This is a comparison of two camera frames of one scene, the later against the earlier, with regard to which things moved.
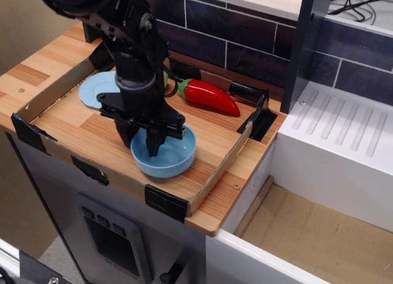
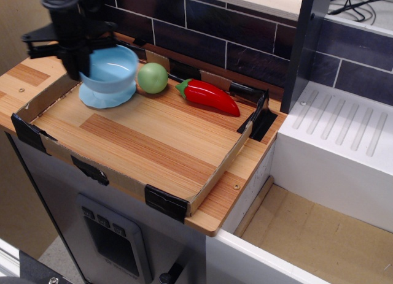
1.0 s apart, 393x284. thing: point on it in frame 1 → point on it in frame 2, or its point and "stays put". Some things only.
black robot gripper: x=141 y=102 → x=72 y=34
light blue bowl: x=173 y=156 → x=112 y=69
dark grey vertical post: x=314 y=8 stays put
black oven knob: x=171 y=276 stays put
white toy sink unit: x=319 y=208 stays put
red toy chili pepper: x=204 y=93 stays put
